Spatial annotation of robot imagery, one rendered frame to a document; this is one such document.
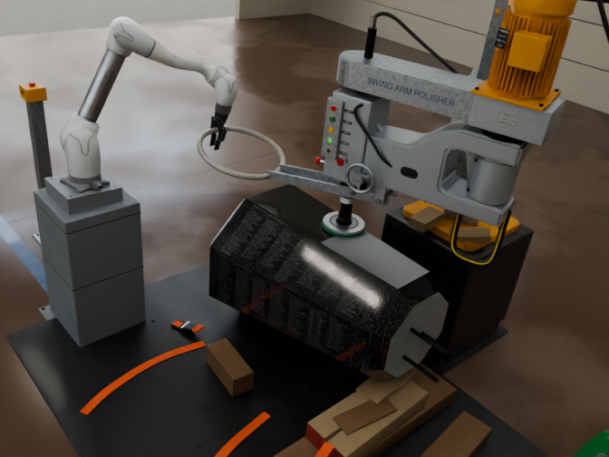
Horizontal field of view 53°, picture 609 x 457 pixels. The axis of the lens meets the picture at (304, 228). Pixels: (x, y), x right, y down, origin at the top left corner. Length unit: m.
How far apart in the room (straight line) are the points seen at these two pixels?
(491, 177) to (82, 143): 1.91
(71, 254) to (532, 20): 2.31
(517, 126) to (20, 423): 2.57
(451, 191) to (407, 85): 0.50
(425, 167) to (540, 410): 1.57
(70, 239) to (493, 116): 2.03
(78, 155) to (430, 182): 1.69
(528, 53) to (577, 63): 6.55
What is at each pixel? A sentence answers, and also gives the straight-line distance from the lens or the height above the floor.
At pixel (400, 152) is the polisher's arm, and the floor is 1.34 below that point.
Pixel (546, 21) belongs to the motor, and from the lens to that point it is 2.47.
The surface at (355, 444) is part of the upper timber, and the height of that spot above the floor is 0.21.
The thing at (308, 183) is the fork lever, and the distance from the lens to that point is 3.09.
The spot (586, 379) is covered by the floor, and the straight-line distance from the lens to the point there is 3.98.
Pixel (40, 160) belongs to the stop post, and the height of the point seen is 0.61.
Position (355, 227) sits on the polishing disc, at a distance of 3.11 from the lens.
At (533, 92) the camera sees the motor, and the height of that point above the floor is 1.73.
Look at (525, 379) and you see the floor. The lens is 3.79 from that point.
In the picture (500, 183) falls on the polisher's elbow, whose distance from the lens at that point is 2.66.
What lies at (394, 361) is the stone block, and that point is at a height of 0.45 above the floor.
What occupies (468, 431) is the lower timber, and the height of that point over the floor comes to 0.09.
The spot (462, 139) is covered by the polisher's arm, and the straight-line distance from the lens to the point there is 2.62.
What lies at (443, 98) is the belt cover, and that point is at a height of 1.62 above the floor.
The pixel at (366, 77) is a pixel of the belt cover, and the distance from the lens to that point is 2.72.
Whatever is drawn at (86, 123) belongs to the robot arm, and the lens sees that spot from 3.37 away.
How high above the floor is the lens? 2.39
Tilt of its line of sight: 31 degrees down
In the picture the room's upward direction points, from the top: 6 degrees clockwise
